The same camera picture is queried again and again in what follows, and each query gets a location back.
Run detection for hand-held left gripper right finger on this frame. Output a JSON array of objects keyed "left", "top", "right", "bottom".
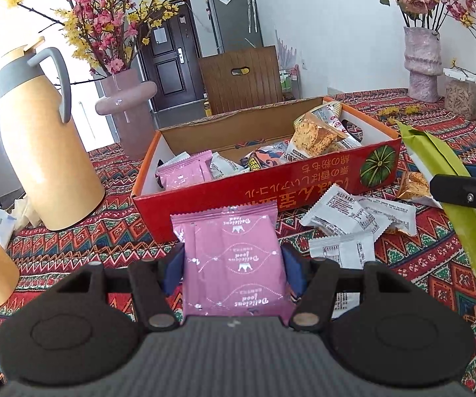
[{"left": 281, "top": 243, "right": 414, "bottom": 332}]

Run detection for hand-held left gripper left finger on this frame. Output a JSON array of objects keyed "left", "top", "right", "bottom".
[{"left": 58, "top": 243, "right": 186, "bottom": 332}]

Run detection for plain green snack packet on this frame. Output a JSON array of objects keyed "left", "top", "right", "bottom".
[{"left": 397, "top": 122, "right": 476, "bottom": 292}]

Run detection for pink snack packet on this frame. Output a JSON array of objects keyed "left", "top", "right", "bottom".
[
  {"left": 171, "top": 204, "right": 297, "bottom": 325},
  {"left": 155, "top": 152, "right": 213, "bottom": 191}
]

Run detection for red cardboard box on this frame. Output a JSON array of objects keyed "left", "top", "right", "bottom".
[{"left": 133, "top": 96, "right": 402, "bottom": 244}]

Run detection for white and yellow chip bag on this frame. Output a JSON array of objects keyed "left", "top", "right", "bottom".
[{"left": 308, "top": 101, "right": 363, "bottom": 150}]

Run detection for clear plastic food container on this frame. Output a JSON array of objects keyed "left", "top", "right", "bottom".
[{"left": 444, "top": 68, "right": 476, "bottom": 120}]

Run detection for fallen yellow petals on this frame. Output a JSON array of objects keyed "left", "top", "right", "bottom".
[{"left": 376, "top": 105, "right": 422, "bottom": 118}]

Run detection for pink textured vase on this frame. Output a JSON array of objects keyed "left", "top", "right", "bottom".
[{"left": 403, "top": 26, "right": 442, "bottom": 103}]

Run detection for cream cloth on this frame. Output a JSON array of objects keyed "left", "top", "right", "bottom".
[{"left": 11, "top": 196, "right": 42, "bottom": 228}]

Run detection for yellow thermos jug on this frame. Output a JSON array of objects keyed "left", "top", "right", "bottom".
[{"left": 0, "top": 37, "right": 106, "bottom": 232}]

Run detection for brown wooden chair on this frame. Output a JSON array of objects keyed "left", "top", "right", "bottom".
[{"left": 198, "top": 45, "right": 285, "bottom": 115}]

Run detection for dark brown door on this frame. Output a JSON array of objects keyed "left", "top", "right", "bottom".
[{"left": 139, "top": 0, "right": 206, "bottom": 112}]

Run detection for grey refrigerator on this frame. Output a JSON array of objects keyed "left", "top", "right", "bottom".
[{"left": 205, "top": 0, "right": 263, "bottom": 56}]

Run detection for pink and yellow blossom branches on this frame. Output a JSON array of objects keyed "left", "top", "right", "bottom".
[{"left": 0, "top": 0, "right": 206, "bottom": 77}]

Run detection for hanging umbrella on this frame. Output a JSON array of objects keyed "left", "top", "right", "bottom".
[{"left": 242, "top": 0, "right": 259, "bottom": 34}]

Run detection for pink glass ring vase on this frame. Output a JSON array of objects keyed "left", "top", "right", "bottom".
[{"left": 95, "top": 69, "right": 158, "bottom": 161}]

